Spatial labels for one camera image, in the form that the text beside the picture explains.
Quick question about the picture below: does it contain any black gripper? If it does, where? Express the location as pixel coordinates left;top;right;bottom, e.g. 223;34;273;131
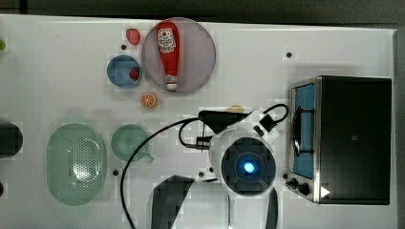
198;111;247;134

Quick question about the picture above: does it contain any peeled yellow toy banana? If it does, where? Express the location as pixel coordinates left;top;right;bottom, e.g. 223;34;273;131
226;105;245;114

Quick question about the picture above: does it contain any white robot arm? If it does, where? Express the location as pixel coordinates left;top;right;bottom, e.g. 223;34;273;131
147;110;277;229

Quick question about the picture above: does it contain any green mug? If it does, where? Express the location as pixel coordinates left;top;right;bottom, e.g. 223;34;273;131
111;124;154;163

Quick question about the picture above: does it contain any orange slice toy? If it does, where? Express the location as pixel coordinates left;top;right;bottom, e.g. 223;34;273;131
140;93;158;108

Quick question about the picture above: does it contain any small red strawberry in bowl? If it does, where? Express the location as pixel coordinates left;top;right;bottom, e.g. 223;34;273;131
129;68;140;80

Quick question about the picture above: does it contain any red ketchup bottle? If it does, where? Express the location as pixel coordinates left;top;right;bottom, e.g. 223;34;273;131
156;20;181;91

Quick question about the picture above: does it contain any blue bowl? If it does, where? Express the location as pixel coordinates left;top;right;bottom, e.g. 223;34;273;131
107;55;141;88

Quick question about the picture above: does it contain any red toy strawberry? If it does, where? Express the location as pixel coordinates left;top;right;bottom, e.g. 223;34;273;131
126;29;141;46

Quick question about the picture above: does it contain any silver black toaster oven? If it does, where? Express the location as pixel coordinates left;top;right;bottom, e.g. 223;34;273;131
284;75;393;205

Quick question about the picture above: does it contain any green perforated colander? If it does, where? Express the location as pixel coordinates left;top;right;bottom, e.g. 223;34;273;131
47;123;107;206

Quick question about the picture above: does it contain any black round object left edge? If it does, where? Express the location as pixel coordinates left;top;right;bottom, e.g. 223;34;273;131
0;121;23;158

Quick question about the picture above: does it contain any small green object left edge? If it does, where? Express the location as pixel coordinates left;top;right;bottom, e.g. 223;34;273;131
0;39;7;51

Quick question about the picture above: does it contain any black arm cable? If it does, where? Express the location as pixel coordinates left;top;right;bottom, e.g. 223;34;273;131
119;103;290;229

